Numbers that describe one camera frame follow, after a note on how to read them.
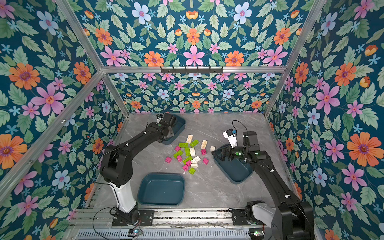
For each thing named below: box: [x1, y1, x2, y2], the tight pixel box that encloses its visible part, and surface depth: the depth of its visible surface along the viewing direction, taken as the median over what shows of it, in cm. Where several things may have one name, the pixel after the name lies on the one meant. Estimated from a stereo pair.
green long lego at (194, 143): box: [190, 139, 200, 148], surface depth 103 cm
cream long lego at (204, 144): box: [200, 139, 208, 149], surface depth 103 cm
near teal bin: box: [137, 173, 186, 207], surface depth 84 cm
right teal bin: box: [212, 152, 253, 184], surface depth 89 cm
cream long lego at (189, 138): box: [186, 134, 193, 144], surface depth 106 cm
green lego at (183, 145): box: [178, 142, 189, 148], surface depth 103 cm
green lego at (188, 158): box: [183, 156, 193, 165], surface depth 95 cm
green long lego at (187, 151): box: [184, 147, 191, 157], surface depth 100 cm
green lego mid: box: [173, 150, 184, 159], surface depth 100 cm
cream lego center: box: [189, 147, 196, 157], surface depth 98 cm
